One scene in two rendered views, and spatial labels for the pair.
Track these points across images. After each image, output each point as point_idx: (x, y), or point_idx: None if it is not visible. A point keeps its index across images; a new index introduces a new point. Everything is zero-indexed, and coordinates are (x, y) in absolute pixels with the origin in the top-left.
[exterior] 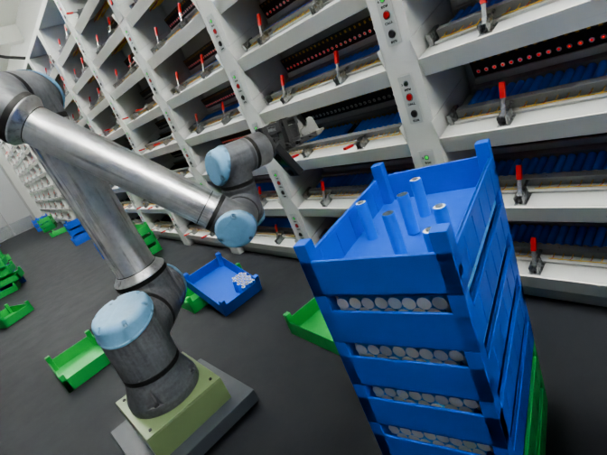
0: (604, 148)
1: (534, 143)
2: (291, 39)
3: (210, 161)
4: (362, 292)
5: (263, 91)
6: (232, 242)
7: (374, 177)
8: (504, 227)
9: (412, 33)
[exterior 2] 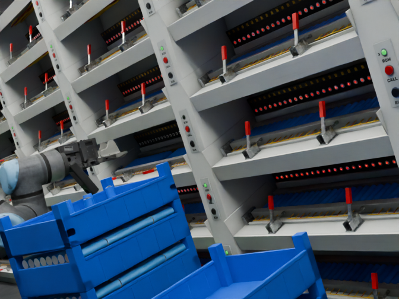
0: (342, 185)
1: (303, 178)
2: (108, 69)
3: (2, 171)
4: (29, 252)
5: (95, 113)
6: (2, 241)
7: (103, 188)
8: (177, 231)
9: (184, 76)
